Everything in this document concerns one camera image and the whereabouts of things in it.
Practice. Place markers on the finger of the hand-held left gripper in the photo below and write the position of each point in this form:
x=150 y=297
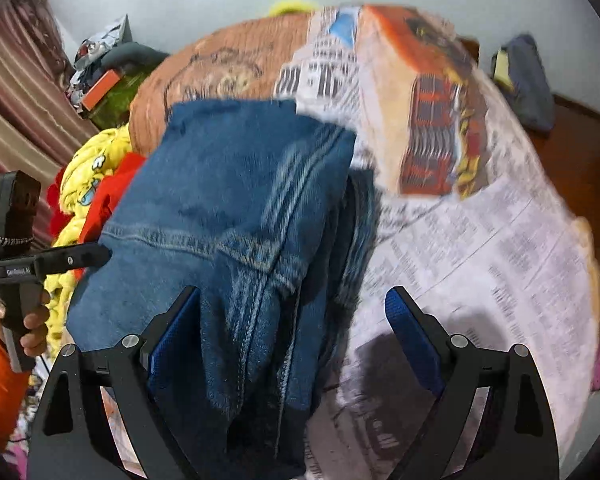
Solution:
x=75 y=259

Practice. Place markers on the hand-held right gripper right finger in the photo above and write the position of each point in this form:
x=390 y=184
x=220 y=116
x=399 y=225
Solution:
x=410 y=335

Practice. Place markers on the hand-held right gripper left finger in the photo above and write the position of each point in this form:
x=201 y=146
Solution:
x=172 y=340

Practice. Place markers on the blue denim jeans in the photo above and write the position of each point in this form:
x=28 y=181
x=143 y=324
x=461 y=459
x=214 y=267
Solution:
x=205 y=185

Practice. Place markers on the person's left forearm orange sleeve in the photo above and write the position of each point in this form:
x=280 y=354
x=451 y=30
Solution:
x=0 y=390

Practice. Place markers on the person's left hand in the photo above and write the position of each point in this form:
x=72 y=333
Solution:
x=36 y=330

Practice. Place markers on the red cloth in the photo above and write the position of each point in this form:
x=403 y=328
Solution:
x=110 y=195

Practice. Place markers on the yellow plush toy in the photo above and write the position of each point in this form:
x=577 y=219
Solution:
x=87 y=170

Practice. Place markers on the printed blanket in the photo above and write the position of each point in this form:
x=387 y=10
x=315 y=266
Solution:
x=480 y=270

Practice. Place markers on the striped curtain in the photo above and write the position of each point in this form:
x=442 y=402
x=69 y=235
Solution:
x=10 y=85

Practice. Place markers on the orange box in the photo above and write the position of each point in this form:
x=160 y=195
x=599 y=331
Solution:
x=100 y=90

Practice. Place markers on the green bag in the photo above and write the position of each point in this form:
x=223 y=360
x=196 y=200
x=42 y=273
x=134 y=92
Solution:
x=122 y=95

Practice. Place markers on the clutter pile by bed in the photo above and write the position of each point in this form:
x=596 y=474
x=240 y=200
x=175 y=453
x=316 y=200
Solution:
x=100 y=45

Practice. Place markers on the grey backpack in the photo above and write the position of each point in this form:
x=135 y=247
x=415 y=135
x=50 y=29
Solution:
x=527 y=85

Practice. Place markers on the yellow fluffy cushion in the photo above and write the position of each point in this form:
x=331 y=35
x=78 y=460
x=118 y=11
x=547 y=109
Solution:
x=292 y=5

